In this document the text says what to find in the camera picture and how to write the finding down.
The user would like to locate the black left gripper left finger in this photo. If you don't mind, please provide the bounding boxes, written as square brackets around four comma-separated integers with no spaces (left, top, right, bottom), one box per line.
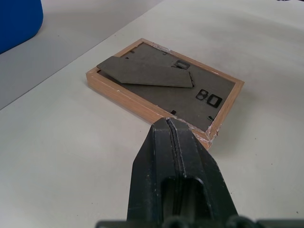
[126,117,181,221]

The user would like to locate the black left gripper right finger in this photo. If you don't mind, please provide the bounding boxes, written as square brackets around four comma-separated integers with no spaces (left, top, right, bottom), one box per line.
[168,118,239,220]

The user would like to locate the blue plastic container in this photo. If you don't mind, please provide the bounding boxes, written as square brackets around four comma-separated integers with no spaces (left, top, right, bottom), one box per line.
[0,0,44,55]

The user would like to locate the wooden picture frame face down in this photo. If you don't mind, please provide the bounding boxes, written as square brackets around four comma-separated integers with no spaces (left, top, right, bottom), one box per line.
[85,38,245,152]

